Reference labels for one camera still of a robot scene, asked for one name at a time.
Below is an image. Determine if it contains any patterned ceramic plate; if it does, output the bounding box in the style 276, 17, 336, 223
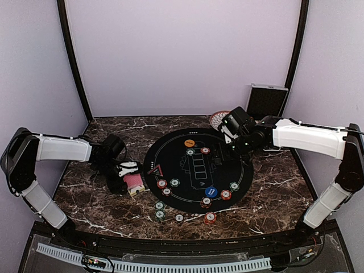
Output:
209, 111, 230, 131

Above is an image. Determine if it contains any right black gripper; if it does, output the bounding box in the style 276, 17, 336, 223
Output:
210, 133, 253, 164

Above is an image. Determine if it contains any red poker chip stack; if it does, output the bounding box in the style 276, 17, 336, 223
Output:
204, 212, 217, 225

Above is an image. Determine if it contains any red-backed playing card deck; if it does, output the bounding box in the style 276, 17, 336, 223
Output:
123, 173, 143, 190

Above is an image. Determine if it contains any yellow playing card box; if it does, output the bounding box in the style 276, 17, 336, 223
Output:
128, 185, 145, 197

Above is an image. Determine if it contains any orange black poker chip stack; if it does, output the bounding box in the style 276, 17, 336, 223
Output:
174, 214, 184, 223

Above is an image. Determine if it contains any blue small blind button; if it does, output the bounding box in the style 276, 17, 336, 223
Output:
205, 187, 218, 198

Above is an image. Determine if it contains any white slotted cable duct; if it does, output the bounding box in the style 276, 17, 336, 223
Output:
36, 243, 272, 272

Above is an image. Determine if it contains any green poker chip stack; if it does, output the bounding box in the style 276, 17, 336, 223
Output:
155, 210, 166, 222

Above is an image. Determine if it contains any black frame post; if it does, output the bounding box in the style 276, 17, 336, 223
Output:
56, 0, 93, 123
284, 0, 309, 90

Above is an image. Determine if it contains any round black poker mat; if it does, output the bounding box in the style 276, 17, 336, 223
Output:
144, 128, 254, 214

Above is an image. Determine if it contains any red triangular all-in marker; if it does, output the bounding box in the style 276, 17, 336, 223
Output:
147, 164, 163, 177

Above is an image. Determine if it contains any left black frame post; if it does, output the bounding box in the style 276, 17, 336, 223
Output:
56, 0, 93, 123

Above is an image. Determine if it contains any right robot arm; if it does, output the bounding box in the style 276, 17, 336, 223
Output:
210, 106, 363, 247

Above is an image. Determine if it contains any aluminium poker chip case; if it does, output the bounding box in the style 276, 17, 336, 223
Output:
246, 83, 289, 120

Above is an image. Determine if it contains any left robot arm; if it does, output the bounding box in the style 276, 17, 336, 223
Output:
1, 127, 142, 248

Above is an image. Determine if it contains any orange big blind button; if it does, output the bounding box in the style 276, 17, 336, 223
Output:
184, 139, 195, 147

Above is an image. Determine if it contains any right black frame post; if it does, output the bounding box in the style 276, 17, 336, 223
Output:
284, 0, 309, 90

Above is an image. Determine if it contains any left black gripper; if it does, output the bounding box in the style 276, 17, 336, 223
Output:
93, 159, 128, 194

